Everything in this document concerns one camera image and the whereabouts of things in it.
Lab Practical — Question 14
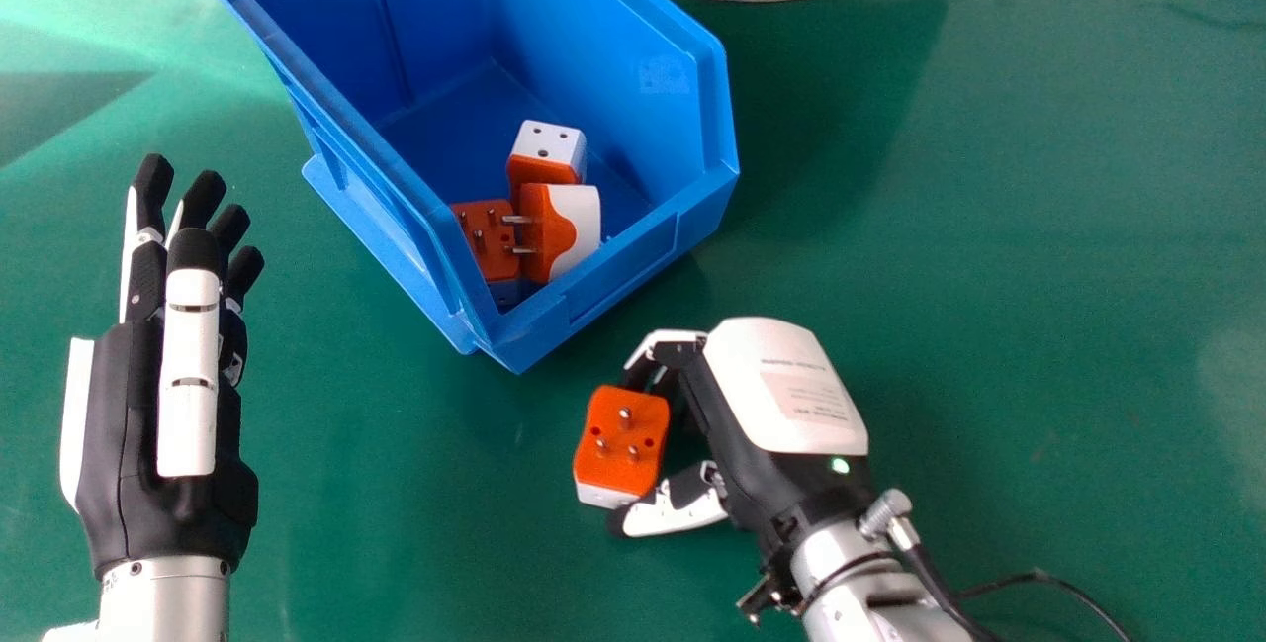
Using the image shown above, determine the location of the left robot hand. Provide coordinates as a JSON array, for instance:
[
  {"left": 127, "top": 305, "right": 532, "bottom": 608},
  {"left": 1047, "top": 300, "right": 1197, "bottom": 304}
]
[{"left": 59, "top": 153, "right": 266, "bottom": 581}]

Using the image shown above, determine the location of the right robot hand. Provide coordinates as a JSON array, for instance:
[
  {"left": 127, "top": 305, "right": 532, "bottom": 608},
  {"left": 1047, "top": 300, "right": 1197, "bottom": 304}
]
[{"left": 607, "top": 317, "right": 877, "bottom": 561}]

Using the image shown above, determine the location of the white-and-orange plug adapter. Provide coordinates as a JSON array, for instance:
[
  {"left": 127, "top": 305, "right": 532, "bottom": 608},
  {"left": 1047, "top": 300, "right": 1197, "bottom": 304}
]
[
  {"left": 573, "top": 385, "right": 672, "bottom": 510},
  {"left": 502, "top": 183, "right": 602, "bottom": 285},
  {"left": 450, "top": 199, "right": 523, "bottom": 307},
  {"left": 506, "top": 120, "right": 588, "bottom": 196}
]

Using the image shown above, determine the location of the blue plastic bin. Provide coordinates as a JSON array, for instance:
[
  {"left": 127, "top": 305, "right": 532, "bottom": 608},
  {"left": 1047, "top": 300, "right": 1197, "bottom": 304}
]
[{"left": 205, "top": 0, "right": 741, "bottom": 375}]

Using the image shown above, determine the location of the black cable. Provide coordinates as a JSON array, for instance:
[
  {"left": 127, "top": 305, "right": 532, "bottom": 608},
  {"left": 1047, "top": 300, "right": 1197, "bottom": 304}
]
[{"left": 895, "top": 521, "right": 1133, "bottom": 642}]

